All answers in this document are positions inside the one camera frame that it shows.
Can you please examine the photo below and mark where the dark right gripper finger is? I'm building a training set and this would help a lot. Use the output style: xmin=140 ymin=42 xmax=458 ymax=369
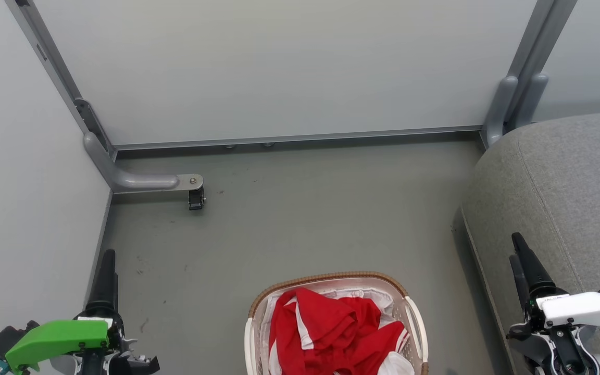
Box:
xmin=509 ymin=254 xmax=533 ymax=314
xmin=511 ymin=232 xmax=556 ymax=299

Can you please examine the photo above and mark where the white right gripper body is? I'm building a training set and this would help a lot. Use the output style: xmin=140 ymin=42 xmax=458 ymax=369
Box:
xmin=506 ymin=291 xmax=600 ymax=375

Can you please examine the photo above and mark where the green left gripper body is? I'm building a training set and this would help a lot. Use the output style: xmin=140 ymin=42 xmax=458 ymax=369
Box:
xmin=6 ymin=311 xmax=160 ymax=375

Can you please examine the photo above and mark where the red and white garment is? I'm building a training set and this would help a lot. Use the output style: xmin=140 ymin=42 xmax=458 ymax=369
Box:
xmin=268 ymin=287 xmax=415 ymax=375

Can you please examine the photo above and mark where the grey fabric sofa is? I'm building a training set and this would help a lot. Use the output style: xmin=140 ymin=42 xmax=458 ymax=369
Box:
xmin=459 ymin=111 xmax=600 ymax=375

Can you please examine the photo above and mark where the grey partition foot with plate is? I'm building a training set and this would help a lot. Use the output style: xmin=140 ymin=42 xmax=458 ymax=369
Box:
xmin=83 ymin=132 xmax=204 ymax=194

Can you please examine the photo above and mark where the white basket liner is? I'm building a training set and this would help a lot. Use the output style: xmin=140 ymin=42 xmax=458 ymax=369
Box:
xmin=260 ymin=284 xmax=407 ymax=375

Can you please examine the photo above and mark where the grey rounded partition foot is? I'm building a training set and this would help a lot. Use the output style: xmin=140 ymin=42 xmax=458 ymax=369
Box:
xmin=484 ymin=76 xmax=519 ymax=147
xmin=514 ymin=72 xmax=549 ymax=129

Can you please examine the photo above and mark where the cream laundry basket brown rim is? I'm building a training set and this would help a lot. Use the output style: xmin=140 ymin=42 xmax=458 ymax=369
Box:
xmin=244 ymin=271 xmax=429 ymax=375

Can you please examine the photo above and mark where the grey partition corner post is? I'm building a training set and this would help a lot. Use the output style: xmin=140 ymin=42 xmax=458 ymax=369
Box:
xmin=506 ymin=0 xmax=578 ymax=131

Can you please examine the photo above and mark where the grey partition post with bracket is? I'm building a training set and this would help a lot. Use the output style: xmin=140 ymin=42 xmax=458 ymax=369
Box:
xmin=6 ymin=0 xmax=118 ymax=162

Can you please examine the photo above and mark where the grey partition bottom rail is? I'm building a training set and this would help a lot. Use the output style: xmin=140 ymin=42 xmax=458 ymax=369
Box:
xmin=114 ymin=125 xmax=484 ymax=152

